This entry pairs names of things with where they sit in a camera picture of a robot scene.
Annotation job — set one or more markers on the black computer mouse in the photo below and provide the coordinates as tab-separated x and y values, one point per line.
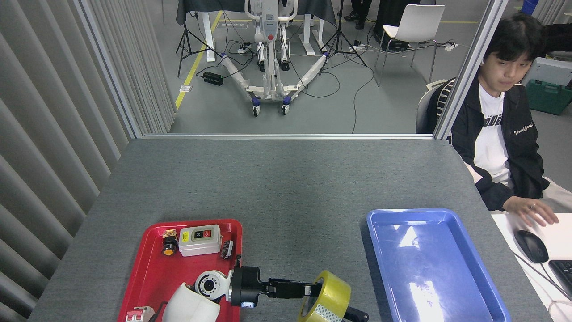
532	246

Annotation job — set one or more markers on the green box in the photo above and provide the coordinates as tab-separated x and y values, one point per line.
549	98

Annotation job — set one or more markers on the white power strip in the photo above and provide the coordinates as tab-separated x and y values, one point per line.
357	46
451	45
244	49

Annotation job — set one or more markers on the small black terminal block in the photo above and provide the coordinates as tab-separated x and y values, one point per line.
227	249

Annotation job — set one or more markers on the black tripod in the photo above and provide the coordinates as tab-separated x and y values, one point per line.
187	38
338	42

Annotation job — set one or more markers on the white desk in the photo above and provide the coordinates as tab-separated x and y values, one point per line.
505	232

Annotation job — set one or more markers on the white floor plate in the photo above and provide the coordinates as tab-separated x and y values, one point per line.
185	88

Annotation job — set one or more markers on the yellow tape roll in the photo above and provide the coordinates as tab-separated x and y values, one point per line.
333	293

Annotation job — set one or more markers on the black keyboard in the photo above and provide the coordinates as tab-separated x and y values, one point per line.
564	275

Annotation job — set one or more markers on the black case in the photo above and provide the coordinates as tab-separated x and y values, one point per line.
391	13

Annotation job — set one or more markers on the red plastic tray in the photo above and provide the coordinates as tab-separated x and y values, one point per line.
152	277

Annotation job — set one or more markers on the white plastic chair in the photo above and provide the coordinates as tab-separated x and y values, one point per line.
418	24

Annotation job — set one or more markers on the blue plastic tray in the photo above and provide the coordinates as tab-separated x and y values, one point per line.
429	259

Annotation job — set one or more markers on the grey office chair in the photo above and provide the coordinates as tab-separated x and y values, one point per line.
424	112

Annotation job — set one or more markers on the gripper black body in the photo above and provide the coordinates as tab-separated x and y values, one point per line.
246	286

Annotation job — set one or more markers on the white stand on wheels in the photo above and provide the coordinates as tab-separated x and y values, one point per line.
270	67

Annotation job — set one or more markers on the silver frame rail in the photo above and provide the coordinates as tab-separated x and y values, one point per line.
286	136

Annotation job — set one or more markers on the grey two-button switch box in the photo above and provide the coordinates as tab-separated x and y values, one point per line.
201	245

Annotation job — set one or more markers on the black power adapter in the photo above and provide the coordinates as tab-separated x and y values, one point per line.
212	78

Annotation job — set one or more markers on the person's left hand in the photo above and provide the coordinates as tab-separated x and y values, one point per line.
532	210

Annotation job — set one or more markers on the black orange push button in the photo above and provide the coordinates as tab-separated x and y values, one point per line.
168	249

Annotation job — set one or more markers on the red white circuit breaker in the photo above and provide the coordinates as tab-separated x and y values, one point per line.
139	315

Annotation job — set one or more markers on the person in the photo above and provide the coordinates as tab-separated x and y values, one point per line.
359	11
558	38
491	134

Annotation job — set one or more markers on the blue bin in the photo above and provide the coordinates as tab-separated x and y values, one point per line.
529	5

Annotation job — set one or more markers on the silver frame post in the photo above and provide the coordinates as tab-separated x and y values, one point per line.
111	71
469	76

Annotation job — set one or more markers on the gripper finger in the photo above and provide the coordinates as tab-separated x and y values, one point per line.
288	289
356	315

